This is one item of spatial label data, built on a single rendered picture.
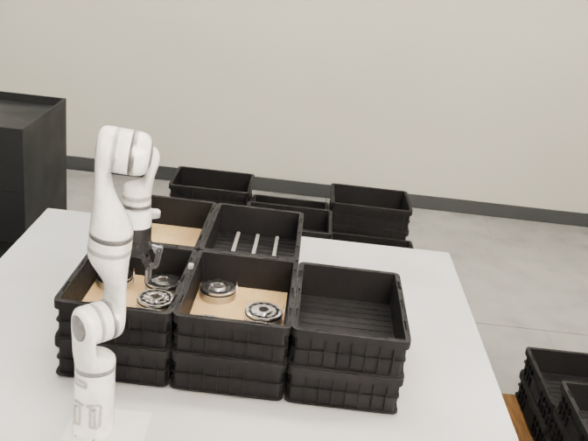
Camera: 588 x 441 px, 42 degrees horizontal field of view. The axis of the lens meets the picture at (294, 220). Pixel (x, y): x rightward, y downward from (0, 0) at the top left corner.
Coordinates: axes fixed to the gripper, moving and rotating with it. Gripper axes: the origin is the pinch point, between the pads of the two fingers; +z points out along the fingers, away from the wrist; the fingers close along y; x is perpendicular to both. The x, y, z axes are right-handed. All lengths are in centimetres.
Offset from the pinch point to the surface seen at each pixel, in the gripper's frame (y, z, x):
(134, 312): 2.2, 5.9, -8.6
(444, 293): 92, 28, 69
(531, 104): 183, 12, 349
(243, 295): 25.9, 15.1, 25.1
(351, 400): 59, 25, -6
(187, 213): 0, 9, 70
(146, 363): 5.3, 21.0, -7.3
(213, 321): 21.8, 5.9, -8.3
